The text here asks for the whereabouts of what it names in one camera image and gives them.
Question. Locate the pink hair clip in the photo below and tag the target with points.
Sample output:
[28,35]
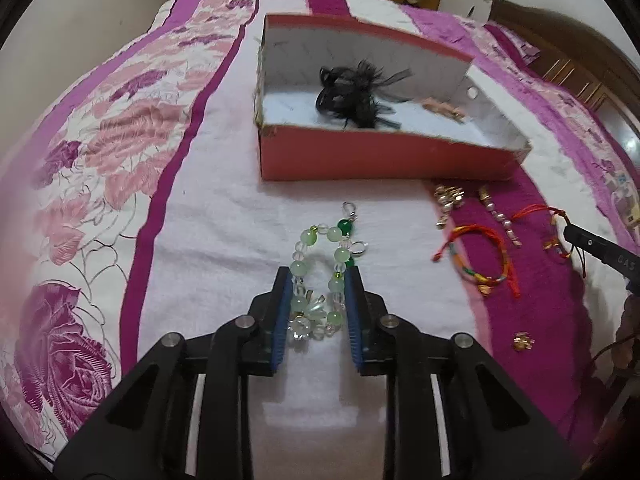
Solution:
[445,108]

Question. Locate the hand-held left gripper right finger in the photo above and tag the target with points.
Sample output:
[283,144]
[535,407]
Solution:
[354,320]

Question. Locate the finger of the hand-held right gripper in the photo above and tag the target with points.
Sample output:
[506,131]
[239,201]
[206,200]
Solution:
[585,240]

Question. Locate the red cardboard box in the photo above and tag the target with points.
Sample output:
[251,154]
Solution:
[380,157]

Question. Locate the small gold earring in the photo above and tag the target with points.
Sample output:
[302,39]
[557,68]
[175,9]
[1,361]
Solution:
[523,341]

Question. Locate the gold charm ornament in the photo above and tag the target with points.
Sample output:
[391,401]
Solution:
[448,194]

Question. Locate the pearl hair clip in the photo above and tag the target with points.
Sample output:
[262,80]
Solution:
[500,215]

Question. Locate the wooden headboard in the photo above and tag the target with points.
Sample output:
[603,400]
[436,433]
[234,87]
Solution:
[575,55]

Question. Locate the black ribbon hair bow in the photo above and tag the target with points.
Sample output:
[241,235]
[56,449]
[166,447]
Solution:
[350,95]

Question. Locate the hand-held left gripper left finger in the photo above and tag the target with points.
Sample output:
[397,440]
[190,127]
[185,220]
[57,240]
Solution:
[282,320]

